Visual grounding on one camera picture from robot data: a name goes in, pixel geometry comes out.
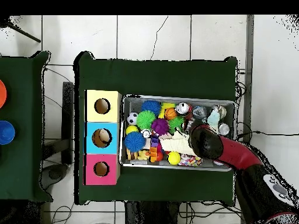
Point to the black and white soccer ball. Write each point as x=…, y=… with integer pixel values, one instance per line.
x=132, y=118

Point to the large blue koosh ball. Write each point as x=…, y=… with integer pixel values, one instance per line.
x=134, y=141

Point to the purple spiky toy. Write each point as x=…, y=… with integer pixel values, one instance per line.
x=160, y=127

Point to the green koosh ball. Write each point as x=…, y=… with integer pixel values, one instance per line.
x=146, y=120

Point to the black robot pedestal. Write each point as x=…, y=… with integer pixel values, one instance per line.
x=144, y=214

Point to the yellow tennis ball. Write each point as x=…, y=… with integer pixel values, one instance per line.
x=174, y=158

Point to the dark green side tablecloth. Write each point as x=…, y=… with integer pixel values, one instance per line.
x=23, y=163

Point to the black upright panel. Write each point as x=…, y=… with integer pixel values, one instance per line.
x=67, y=116

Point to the crushed red silver can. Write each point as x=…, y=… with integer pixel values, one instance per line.
x=183, y=108

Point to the orange basketball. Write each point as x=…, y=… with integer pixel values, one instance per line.
x=170, y=113

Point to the cream knitted cloth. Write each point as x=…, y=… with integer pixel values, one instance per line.
x=174, y=143

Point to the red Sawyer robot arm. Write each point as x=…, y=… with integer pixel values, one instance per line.
x=238, y=154

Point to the wooden box with three holes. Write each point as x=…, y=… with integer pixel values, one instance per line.
x=112, y=140

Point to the blue bowl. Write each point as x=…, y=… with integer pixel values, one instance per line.
x=6, y=132

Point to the black tripod leg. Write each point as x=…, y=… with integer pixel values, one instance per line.
x=25, y=34

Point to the mint knitted cloth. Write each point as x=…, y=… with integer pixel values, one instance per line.
x=213, y=119

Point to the orange bowl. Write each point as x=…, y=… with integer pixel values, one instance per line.
x=2, y=93

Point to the small blue koosh ball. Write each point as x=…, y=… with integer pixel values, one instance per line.
x=151, y=107

